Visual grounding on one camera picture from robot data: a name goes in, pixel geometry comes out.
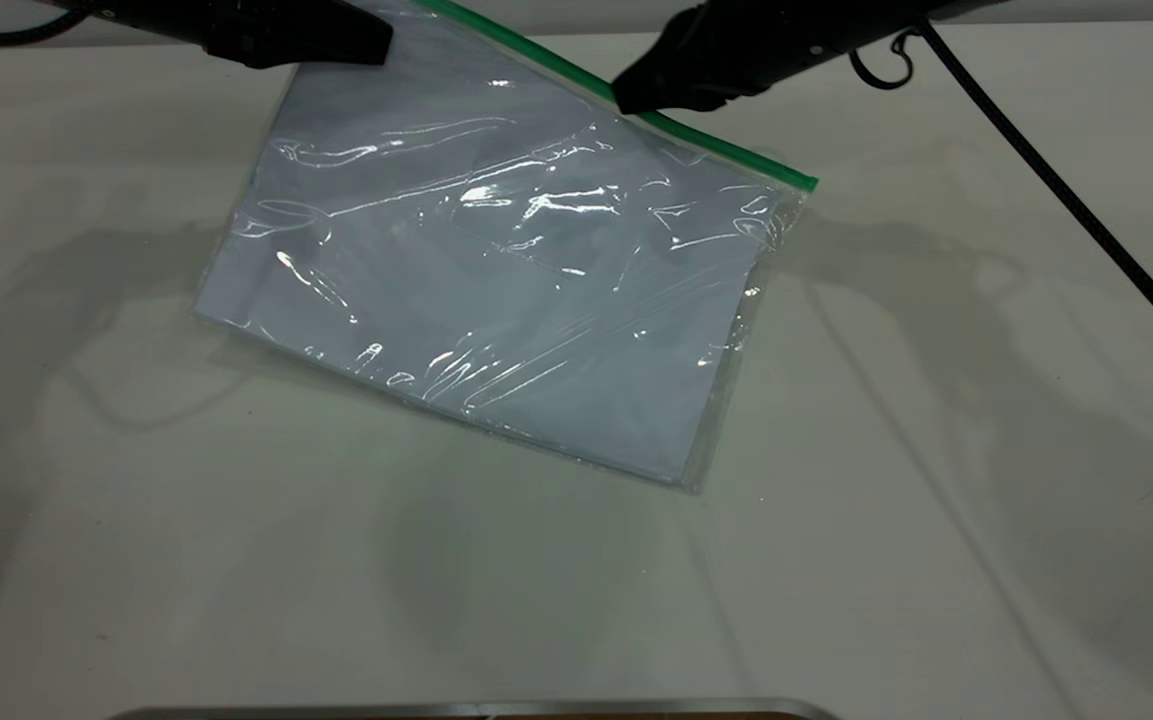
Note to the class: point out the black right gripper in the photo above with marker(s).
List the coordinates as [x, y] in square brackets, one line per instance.
[816, 30]

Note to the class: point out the grey metal edge strip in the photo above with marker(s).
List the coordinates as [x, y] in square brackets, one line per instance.
[476, 711]

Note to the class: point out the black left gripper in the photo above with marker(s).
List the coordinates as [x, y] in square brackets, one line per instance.
[196, 20]

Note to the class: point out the clear plastic zip bag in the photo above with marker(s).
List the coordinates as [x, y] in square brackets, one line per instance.
[496, 280]

